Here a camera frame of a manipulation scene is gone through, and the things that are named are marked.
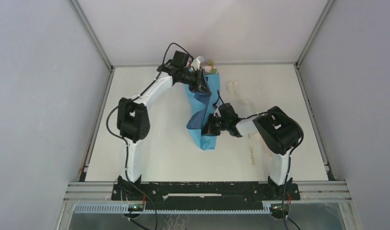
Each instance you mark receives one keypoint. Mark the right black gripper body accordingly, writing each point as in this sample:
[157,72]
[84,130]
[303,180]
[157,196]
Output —
[216,124]

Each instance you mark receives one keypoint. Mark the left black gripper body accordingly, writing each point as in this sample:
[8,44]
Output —
[192,79]

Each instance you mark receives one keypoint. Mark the blue wrapping paper sheet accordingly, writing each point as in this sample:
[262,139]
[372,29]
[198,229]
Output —
[202,106]

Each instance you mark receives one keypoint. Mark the pale pink fake flower stem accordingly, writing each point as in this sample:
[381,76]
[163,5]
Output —
[210,68]

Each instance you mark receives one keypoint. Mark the cream ribbon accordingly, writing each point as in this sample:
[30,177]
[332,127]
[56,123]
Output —
[254,140]

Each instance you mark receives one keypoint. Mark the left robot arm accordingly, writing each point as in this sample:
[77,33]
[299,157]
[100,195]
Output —
[132,113]

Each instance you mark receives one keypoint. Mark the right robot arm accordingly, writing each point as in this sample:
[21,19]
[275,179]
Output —
[281,134]

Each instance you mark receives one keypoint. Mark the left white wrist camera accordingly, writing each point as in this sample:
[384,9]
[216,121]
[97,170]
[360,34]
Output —
[196,63]

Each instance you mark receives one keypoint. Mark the white cable duct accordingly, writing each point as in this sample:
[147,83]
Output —
[136,209]

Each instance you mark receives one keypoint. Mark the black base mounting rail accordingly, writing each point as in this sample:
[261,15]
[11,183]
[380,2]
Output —
[191,195]

